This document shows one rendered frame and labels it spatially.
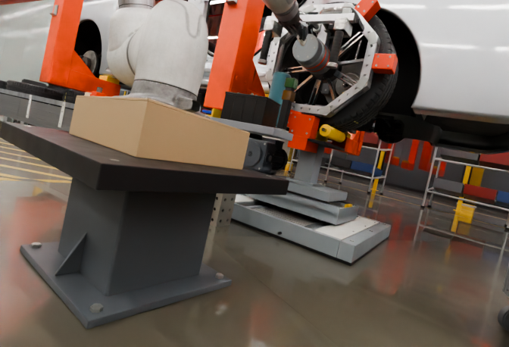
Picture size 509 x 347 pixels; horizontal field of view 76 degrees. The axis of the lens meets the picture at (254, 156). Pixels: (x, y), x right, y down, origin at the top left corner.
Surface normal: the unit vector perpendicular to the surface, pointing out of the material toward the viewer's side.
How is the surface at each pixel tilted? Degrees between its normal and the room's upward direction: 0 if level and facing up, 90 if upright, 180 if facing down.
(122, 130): 90
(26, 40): 90
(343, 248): 90
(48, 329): 0
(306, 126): 90
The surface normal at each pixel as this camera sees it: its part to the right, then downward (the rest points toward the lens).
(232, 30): -0.52, -0.08
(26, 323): 0.22, -0.98
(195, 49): 0.81, 0.08
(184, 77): 0.60, 0.18
